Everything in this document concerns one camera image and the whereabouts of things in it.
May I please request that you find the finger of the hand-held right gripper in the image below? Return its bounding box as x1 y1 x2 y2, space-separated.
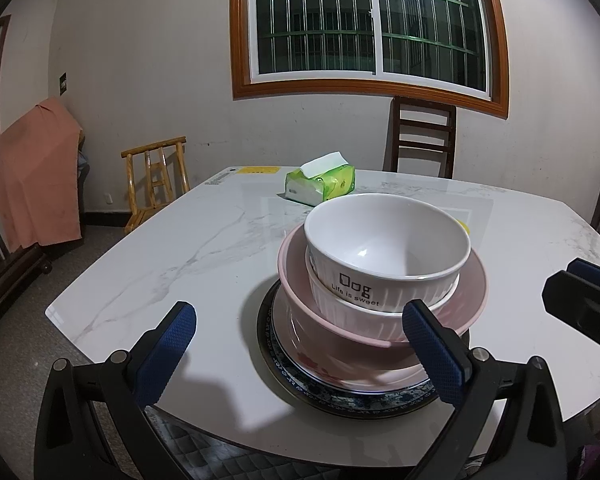
566 258 600 288
542 270 600 363

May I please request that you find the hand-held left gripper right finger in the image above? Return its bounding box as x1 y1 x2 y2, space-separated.
402 299 566 480

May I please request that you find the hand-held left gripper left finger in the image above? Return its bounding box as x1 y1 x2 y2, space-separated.
32 301 197 480

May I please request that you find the white bowl pink print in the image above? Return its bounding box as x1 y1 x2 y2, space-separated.
305 250 461 341

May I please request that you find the white pink-flower plate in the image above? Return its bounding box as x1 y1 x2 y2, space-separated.
272 285 431 393

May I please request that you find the blue patterned plate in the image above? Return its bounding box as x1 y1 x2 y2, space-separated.
256 280 438 417
260 282 437 408

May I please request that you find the white bowl blue band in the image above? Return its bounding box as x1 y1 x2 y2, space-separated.
303 193 472 314

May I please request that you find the light wooden chair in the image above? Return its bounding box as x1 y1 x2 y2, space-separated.
121 136 192 234

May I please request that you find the green tissue pack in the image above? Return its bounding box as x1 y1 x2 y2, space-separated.
285 151 356 207

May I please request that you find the pink cloth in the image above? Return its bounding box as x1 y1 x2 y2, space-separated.
0 97 84 252

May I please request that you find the wooden framed barred window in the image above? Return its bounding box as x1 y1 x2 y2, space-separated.
229 0 510 121

